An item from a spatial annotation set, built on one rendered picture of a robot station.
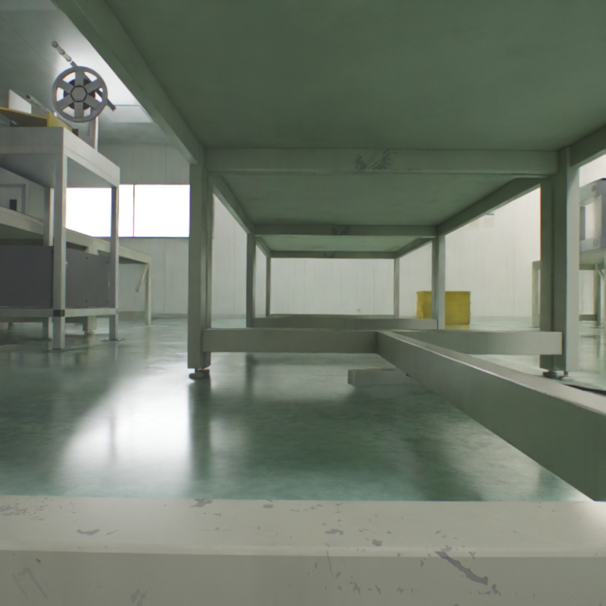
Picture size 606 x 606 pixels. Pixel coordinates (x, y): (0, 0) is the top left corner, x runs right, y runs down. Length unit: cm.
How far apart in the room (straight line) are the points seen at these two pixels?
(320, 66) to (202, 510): 99
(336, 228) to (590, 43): 207
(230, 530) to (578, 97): 130
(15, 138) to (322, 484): 243
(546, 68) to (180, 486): 105
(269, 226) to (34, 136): 131
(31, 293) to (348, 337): 171
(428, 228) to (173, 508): 291
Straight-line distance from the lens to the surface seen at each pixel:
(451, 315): 628
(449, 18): 98
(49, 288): 264
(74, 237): 378
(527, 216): 851
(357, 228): 298
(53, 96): 334
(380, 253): 441
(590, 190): 537
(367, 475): 68
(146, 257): 521
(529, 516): 21
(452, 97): 128
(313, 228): 296
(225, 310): 771
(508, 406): 57
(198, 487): 64
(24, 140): 276
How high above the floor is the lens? 23
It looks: level
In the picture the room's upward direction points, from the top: straight up
